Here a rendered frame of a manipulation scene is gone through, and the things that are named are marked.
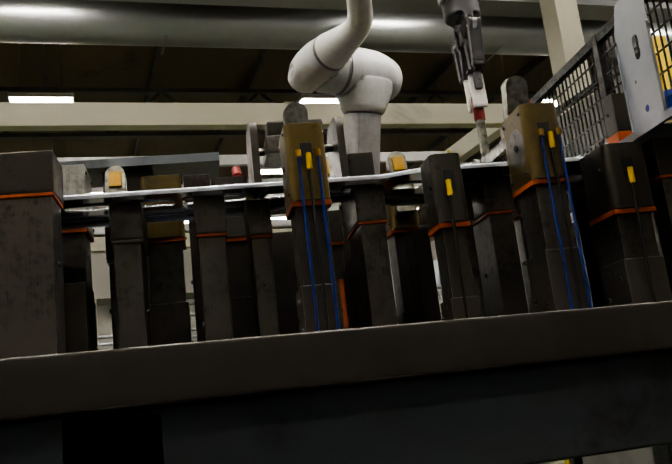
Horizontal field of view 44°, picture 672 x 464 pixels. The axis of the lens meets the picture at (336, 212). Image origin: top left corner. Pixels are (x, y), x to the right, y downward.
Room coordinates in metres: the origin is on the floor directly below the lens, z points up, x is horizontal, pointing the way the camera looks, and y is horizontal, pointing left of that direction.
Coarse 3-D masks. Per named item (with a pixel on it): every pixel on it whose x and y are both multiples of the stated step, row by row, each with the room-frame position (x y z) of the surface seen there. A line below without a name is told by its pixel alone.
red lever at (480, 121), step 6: (474, 108) 1.55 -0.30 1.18; (480, 108) 1.54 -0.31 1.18; (474, 114) 1.55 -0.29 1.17; (480, 114) 1.54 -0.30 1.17; (474, 120) 1.55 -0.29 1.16; (480, 120) 1.55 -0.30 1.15; (480, 126) 1.54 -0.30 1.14; (480, 132) 1.54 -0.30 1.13; (486, 132) 1.55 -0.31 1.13; (480, 138) 1.55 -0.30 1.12; (486, 138) 1.55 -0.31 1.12; (480, 144) 1.55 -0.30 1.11; (486, 144) 1.55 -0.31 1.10; (480, 150) 1.55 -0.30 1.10; (486, 150) 1.55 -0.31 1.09
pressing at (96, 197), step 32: (576, 160) 1.31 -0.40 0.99; (128, 192) 1.21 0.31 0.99; (160, 192) 1.21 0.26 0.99; (192, 192) 1.27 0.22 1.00; (224, 192) 1.29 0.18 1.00; (256, 192) 1.31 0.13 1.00; (384, 192) 1.41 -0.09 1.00; (416, 192) 1.44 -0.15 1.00; (64, 224) 1.37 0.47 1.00; (96, 224) 1.38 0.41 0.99
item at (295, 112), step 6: (294, 102) 1.19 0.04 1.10; (288, 108) 1.19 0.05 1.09; (294, 108) 1.19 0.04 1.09; (300, 108) 1.19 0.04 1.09; (288, 114) 1.19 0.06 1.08; (294, 114) 1.19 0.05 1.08; (300, 114) 1.19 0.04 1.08; (306, 114) 1.19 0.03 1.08; (288, 120) 1.19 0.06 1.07; (294, 120) 1.19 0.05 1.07; (300, 120) 1.19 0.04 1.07; (306, 120) 1.20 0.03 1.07
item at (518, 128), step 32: (512, 128) 1.20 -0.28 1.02; (544, 128) 1.16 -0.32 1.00; (512, 160) 1.21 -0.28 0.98; (544, 160) 1.15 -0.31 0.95; (544, 192) 1.17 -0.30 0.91; (544, 224) 1.16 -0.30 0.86; (576, 224) 1.16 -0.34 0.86; (544, 256) 1.17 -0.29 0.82; (576, 256) 1.17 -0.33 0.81; (544, 288) 1.18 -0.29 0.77; (576, 288) 1.17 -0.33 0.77
